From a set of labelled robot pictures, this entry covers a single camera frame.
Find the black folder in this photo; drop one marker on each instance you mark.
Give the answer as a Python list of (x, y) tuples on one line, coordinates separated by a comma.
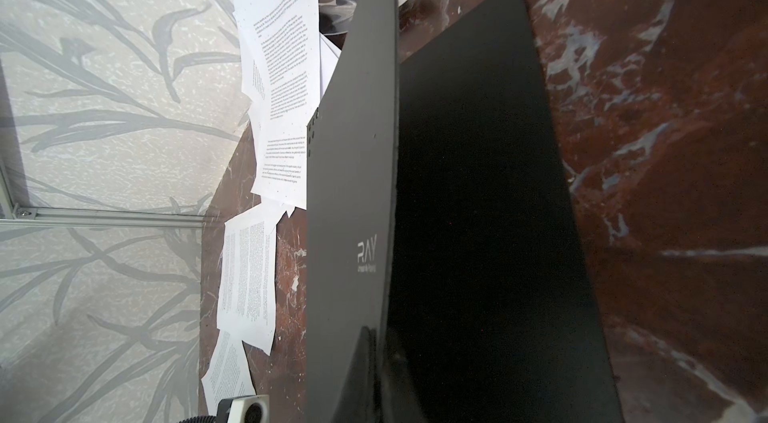
[(445, 276)]

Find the printed paper sheet under stack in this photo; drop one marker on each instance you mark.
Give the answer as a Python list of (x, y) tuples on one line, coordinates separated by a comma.
[(329, 56)]

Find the printed paper sheet top stack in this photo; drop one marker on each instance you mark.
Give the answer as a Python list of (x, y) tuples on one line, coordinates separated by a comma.
[(280, 47)]

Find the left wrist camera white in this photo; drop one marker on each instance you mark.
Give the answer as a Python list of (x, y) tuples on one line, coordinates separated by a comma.
[(244, 409)]

